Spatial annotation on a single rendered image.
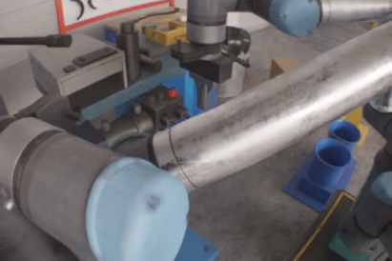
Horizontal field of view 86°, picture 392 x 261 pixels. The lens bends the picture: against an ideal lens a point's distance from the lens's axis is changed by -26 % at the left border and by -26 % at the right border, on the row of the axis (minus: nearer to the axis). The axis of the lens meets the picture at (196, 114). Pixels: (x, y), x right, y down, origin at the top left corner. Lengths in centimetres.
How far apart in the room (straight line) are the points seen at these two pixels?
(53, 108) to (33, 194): 13
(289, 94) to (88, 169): 22
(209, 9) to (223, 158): 35
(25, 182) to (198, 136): 20
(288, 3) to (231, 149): 29
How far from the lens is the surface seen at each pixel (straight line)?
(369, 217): 89
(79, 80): 79
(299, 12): 50
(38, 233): 66
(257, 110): 30
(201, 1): 57
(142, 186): 16
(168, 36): 120
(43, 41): 57
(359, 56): 34
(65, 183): 18
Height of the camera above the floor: 150
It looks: 35 degrees down
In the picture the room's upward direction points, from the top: 1 degrees clockwise
